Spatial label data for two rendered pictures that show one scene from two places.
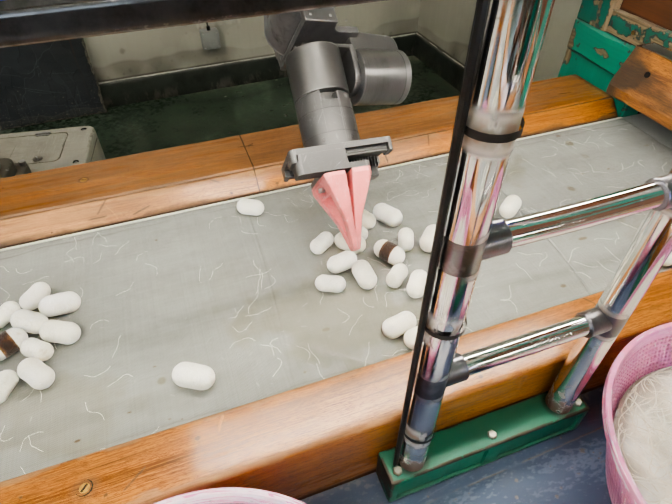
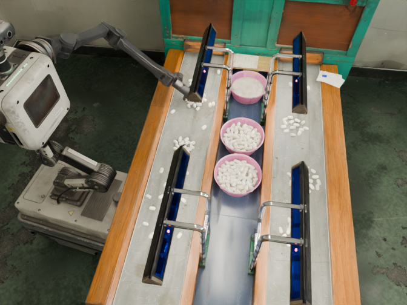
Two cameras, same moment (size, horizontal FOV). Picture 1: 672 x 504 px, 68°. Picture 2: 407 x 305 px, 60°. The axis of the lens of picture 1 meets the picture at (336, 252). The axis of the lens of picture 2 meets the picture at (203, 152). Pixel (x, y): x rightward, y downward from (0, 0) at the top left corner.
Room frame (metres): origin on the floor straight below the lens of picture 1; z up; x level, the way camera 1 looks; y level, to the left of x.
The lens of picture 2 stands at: (-0.43, 1.36, 2.44)
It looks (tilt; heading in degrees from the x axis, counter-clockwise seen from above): 54 degrees down; 299
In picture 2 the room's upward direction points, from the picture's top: straight up
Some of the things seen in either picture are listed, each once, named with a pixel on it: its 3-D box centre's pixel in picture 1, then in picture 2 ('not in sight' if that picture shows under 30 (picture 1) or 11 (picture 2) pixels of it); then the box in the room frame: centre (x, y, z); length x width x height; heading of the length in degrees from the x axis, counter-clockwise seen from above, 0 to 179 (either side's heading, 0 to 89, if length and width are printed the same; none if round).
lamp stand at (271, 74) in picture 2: not in sight; (280, 91); (-0.09, -0.24, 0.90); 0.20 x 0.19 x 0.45; 110
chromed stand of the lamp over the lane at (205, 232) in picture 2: not in sight; (188, 229); (-0.05, 0.80, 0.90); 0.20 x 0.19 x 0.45; 110
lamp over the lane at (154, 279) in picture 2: not in sight; (168, 207); (0.03, 0.83, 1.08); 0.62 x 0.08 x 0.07; 110
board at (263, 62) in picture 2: not in sight; (250, 62); (0.23, -0.54, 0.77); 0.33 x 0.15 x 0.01; 20
